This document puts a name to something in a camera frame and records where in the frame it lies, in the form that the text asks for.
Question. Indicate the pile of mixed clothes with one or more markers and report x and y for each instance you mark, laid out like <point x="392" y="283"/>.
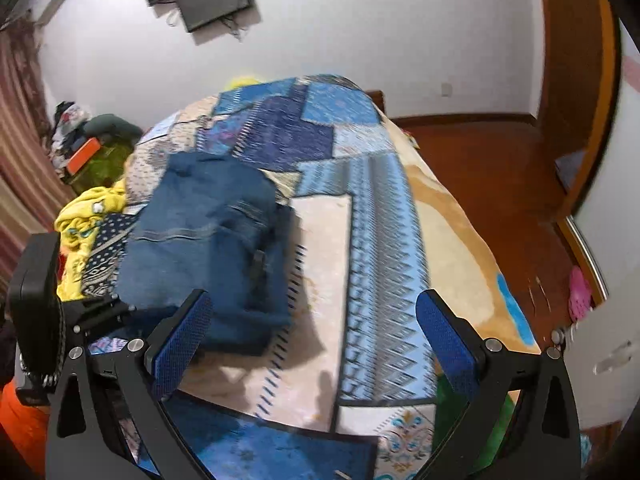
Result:
<point x="75" y="120"/>

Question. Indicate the blue patchwork blanket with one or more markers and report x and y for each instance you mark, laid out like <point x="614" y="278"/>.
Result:
<point x="320" y="150"/>

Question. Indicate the white appliance with stickers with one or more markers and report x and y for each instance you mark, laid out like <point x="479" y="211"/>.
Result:
<point x="610" y="360"/>

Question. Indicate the striped red curtain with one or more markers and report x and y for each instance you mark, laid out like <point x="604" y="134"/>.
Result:
<point x="20" y="150"/>

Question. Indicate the dark polka dot cloth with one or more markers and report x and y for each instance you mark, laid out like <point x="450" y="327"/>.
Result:
<point x="107" y="250"/>

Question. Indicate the wooden door frame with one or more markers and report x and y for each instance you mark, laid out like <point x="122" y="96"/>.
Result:
<point x="575" y="60"/>

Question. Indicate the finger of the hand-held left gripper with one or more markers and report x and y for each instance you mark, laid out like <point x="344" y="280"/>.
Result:
<point x="97" y="315"/>

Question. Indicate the orange box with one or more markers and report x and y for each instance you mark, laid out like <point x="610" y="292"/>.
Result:
<point x="83" y="156"/>

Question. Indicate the white wall socket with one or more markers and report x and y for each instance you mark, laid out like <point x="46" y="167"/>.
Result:
<point x="447" y="90"/>

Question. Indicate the yellow printed cloth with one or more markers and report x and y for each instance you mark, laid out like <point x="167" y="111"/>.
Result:
<point x="82" y="220"/>

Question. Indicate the orange cloth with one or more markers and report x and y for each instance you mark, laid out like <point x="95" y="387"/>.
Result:
<point x="20" y="425"/>

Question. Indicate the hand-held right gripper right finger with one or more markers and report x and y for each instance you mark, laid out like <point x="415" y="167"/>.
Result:
<point x="447" y="345"/>

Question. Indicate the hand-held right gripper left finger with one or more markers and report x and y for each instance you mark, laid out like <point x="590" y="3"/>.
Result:
<point x="182" y="345"/>

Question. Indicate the pink slipper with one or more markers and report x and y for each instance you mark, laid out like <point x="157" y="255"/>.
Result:
<point x="579" y="292"/>

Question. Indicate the wooden bed frame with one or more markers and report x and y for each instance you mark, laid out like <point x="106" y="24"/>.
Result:
<point x="376" y="100"/>

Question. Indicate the green patterned cloth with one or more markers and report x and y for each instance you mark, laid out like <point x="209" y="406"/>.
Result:
<point x="107" y="165"/>

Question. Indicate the blue denim jacket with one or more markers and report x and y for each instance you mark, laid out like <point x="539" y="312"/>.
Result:
<point x="210" y="250"/>

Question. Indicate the small black wall monitor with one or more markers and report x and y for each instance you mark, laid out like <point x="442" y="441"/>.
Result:
<point x="215" y="2"/>

